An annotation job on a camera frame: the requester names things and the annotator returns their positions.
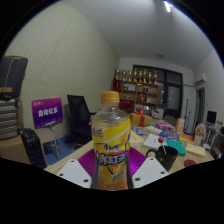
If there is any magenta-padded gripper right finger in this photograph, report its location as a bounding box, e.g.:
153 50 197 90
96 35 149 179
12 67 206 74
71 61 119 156
127 147 170 190

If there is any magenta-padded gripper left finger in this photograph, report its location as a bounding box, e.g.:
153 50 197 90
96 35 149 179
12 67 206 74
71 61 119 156
56 148 99 190

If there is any yellow labelled drink bottle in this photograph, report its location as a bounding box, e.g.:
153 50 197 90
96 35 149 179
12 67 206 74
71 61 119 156
91 90 132 192

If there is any black mug with coloured dots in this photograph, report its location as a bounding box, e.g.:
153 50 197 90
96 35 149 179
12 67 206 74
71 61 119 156
145 144 179 172

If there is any white booklet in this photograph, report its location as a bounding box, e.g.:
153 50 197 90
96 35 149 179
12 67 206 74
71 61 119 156
142 133 168 150

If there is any cream box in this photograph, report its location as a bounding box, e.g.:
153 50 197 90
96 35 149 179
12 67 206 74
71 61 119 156
129 129 145 151

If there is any teal book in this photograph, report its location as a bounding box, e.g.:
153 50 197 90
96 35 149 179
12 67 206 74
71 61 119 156
165 138 187 157

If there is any blue colourful book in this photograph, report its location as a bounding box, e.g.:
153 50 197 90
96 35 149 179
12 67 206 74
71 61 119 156
159 129 180 141

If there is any flat round red coaster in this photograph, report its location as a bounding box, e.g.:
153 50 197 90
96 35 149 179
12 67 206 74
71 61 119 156
183 159 198 168

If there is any black suitcase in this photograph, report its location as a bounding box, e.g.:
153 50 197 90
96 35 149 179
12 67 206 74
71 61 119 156
19 128 48 170

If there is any orange red booklet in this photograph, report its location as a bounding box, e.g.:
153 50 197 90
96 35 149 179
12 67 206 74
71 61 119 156
178 132 195 144

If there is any pale yellow envelope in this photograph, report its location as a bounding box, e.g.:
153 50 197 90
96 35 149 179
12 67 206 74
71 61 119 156
184 142 207 159

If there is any yellow gift box red ribbon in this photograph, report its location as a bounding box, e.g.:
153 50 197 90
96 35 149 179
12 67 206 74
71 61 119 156
129 109 153 128

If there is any white card stand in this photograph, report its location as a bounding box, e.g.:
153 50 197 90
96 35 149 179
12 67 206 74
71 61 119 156
175 117 186 134

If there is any black office chair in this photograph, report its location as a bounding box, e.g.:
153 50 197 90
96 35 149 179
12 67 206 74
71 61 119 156
66 94 98 146

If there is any pink potted flower plant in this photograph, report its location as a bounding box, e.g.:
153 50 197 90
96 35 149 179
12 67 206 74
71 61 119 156
194 123 208 146

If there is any purple sign board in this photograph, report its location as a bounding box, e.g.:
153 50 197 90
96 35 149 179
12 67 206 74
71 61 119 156
31 97 64 129

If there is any wooden shelf unit with trophies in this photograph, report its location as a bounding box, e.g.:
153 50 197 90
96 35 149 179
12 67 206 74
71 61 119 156
111 67 160 113

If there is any computer monitor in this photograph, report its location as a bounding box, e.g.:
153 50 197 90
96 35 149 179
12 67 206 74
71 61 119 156
206 110 218 125

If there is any grey ribbed suitcase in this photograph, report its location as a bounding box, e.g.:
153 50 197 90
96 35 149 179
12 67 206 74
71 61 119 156
0 98 19 140

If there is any white air conditioner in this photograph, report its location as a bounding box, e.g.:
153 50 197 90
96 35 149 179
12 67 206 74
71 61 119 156
194 73 208 87

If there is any black bag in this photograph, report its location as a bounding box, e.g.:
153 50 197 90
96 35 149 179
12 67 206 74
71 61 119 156
0 55 29 101

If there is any ceiling light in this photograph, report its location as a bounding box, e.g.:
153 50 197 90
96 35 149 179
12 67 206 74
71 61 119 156
162 0 173 14

